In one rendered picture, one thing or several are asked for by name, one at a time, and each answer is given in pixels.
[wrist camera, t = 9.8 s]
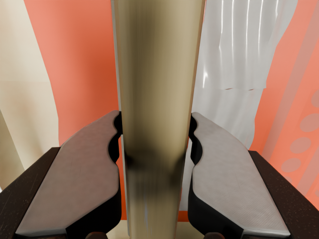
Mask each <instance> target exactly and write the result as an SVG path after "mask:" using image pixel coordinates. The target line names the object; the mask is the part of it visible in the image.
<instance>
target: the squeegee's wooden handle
mask: <svg viewBox="0 0 319 239"><path fill-rule="evenodd" d="M205 2H206V0H114V11H115V25H116V40H117V54H118V68H119V83H120V97H121V111H122V131H123V146H124V160H125V174H126V189H127V203H128V217H129V231H130V239H175V237H176V230H177V222H178V212H179V205H180V197H181V189H182V182H183V174H184V167H185V159H186V152H187V144H188V134H189V126H190V119H191V111H192V103H193V96H194V88H195V81H196V74H197V63H198V55H199V48H200V40H201V33H202V25H203V18H204V10H205Z"/></svg>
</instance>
